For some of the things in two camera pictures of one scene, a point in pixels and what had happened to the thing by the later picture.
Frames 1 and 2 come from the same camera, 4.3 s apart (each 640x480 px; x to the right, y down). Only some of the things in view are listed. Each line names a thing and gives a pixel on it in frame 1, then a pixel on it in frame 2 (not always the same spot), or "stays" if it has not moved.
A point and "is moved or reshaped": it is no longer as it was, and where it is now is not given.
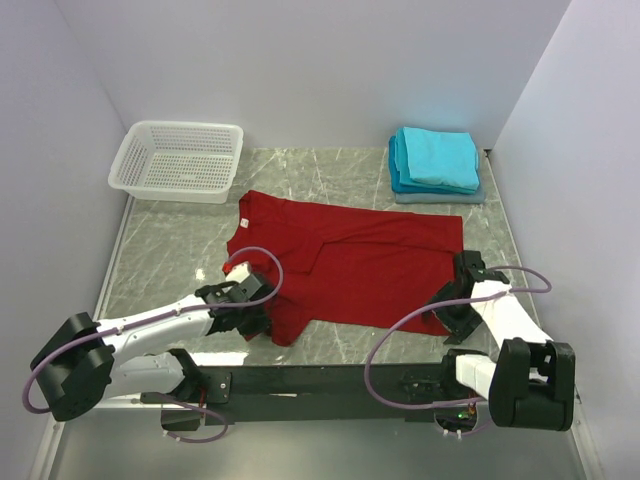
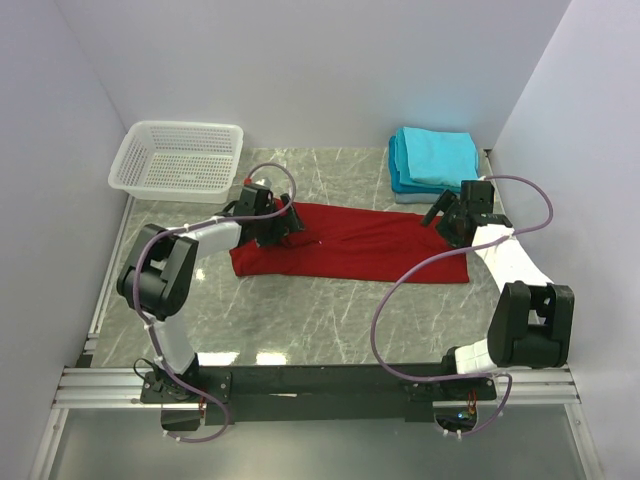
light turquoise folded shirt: (438, 161) stays
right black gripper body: (454, 317) -> (451, 220)
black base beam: (318, 393) stays
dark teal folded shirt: (396, 183) stays
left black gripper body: (255, 317) -> (279, 226)
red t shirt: (328, 268) is moved or reshaped
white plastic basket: (176, 162) stays
